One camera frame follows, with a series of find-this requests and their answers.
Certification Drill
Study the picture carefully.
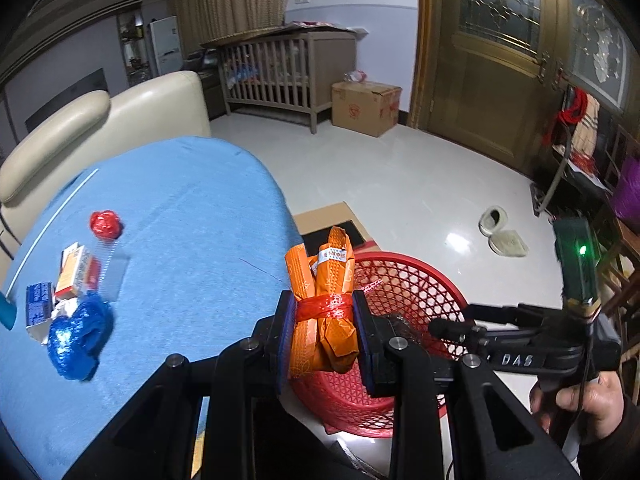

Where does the wooden chair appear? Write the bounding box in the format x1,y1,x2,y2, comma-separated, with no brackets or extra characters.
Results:
595,125,640,361

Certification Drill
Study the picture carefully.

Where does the blue foil bag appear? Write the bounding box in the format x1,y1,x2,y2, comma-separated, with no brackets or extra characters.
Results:
47,295,112,382

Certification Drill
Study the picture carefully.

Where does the person's right forearm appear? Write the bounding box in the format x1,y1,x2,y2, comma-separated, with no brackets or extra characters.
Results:
575,392,640,480

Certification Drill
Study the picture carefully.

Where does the person's right hand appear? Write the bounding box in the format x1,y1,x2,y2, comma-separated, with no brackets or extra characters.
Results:
529,372,626,443

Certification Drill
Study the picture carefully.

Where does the black cable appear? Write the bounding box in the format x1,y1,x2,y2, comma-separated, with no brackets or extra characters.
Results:
550,310,596,456

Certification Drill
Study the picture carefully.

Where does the brown cardboard box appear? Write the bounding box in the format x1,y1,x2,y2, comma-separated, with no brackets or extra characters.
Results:
331,80,402,138

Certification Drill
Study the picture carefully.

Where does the red crumpled wrapper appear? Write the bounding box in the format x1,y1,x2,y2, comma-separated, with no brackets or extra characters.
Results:
90,210,124,239

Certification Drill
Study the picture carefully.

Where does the orange white small box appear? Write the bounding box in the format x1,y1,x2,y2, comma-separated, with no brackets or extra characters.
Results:
54,242,103,301

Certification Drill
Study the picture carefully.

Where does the blue white toothpaste box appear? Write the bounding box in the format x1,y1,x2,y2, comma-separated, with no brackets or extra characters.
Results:
25,281,57,345

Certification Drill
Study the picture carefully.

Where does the black floor mat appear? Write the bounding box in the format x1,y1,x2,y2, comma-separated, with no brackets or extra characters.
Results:
302,217,371,253

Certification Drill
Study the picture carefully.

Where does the glass display cabinet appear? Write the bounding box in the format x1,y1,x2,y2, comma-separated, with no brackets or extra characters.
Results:
117,10,151,86

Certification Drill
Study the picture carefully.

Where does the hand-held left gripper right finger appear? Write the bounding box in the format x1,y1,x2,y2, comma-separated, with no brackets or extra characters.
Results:
351,289,581,480

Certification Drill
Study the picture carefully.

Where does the black wall television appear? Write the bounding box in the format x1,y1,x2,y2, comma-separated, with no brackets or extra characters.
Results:
25,67,108,133

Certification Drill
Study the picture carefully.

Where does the white thin stick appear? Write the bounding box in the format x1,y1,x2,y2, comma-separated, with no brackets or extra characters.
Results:
9,169,100,293

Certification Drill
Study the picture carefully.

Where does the blue tablecloth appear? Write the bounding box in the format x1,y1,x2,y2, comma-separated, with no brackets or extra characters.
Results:
0,136,303,480

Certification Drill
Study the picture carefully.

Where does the golden wooden door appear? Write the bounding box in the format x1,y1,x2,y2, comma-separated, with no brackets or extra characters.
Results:
407,0,636,173

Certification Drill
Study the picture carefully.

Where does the beige curtain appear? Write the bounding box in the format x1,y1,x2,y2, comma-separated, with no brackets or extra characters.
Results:
165,0,296,58

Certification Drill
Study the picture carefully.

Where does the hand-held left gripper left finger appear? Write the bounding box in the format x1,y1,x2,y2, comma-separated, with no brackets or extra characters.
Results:
65,290,297,480

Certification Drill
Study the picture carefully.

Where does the cream leather sofa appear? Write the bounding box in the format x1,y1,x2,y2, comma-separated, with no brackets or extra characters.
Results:
0,71,212,261

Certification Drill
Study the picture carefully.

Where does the red plastic mesh basket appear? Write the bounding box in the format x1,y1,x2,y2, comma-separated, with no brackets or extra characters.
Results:
290,252,473,438

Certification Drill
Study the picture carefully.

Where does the red hanging cloth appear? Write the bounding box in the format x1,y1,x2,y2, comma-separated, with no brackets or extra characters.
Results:
547,87,601,147

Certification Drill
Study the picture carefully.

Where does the clear plastic wrapper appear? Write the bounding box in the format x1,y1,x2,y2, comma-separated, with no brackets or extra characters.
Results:
92,239,132,304

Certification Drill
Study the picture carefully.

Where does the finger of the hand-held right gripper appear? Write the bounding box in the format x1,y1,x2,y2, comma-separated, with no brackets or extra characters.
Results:
465,302,553,331
429,319,491,357

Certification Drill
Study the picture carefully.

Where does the white paper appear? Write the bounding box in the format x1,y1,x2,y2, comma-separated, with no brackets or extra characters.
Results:
50,300,78,322

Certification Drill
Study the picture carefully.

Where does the purple bag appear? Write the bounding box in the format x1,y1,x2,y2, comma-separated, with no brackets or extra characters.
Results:
611,155,640,222

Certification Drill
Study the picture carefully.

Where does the wooden baby crib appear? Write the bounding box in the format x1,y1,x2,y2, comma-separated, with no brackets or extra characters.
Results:
200,27,358,135

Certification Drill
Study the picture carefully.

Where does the orange packet bundle red tie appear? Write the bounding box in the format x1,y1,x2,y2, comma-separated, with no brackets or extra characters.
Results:
284,226,362,375

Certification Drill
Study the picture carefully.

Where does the flat cardboard sheet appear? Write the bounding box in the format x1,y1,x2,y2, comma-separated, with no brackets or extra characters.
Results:
292,201,381,257

